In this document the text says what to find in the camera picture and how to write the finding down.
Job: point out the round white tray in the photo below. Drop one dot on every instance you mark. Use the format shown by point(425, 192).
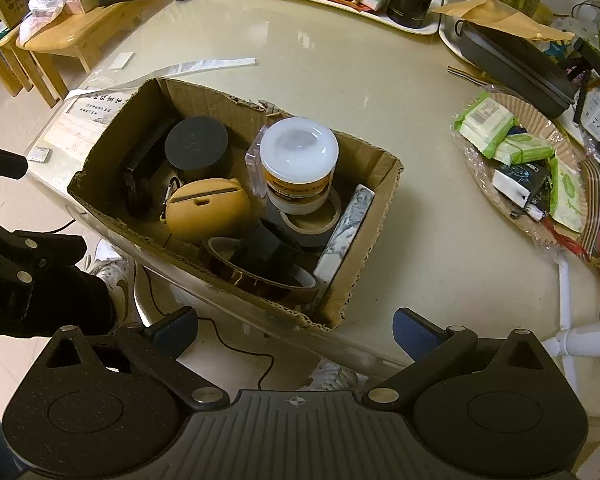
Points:
point(447, 35)

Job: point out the clear plastic bag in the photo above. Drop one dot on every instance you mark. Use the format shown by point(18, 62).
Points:
point(45, 15)

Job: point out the printed floral calendar card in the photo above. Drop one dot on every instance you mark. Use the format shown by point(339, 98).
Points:
point(75, 120)

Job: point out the cardboard box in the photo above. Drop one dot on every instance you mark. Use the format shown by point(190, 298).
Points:
point(365, 260)

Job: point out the white jar orange label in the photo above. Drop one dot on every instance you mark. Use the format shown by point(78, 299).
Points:
point(300, 160)

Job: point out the marble-pattern box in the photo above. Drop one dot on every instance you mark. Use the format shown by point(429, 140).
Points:
point(345, 230)

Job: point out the black tape roll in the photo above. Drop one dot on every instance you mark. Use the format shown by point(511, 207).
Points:
point(305, 240)

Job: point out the white pipe frame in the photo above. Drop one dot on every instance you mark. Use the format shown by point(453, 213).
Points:
point(590, 335)

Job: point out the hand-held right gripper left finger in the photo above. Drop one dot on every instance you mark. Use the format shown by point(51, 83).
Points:
point(177, 332)

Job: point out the brown paper envelope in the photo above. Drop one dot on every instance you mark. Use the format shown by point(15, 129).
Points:
point(500, 17)

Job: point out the small black box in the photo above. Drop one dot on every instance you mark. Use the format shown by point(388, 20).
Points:
point(147, 160)

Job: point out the long white paper strip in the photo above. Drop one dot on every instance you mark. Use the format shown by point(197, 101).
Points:
point(205, 64)

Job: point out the black camera stand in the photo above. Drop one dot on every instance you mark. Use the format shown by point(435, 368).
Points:
point(587, 60)

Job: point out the white usb device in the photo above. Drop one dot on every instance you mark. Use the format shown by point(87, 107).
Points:
point(532, 214)

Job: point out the small silver packet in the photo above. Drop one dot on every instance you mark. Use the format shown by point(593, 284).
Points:
point(39, 154)

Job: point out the black round can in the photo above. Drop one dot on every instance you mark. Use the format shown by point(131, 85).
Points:
point(195, 145)

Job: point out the white and green wipes pack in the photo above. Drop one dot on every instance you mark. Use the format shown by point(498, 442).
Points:
point(482, 122)

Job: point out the white square sticker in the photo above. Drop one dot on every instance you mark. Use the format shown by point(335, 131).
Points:
point(118, 61)

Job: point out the clear plastic case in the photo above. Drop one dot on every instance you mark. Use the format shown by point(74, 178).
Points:
point(254, 165)

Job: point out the orange dog-face pouch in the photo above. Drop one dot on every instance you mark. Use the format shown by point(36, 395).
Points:
point(205, 210)

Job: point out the black zip case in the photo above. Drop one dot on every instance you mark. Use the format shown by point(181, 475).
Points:
point(520, 70)

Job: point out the black snack packet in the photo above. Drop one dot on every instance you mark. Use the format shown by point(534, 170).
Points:
point(517, 185)

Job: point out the wooden chair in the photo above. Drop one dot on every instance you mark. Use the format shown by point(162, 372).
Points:
point(80, 30)
point(0, 60)

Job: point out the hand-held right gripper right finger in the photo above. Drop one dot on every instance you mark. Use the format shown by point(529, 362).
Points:
point(415, 332)

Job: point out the white sneaker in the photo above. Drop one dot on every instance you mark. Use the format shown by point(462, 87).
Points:
point(112, 270)
point(335, 377)

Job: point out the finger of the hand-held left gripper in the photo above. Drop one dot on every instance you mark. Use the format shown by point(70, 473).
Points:
point(5, 162)
point(55, 250)

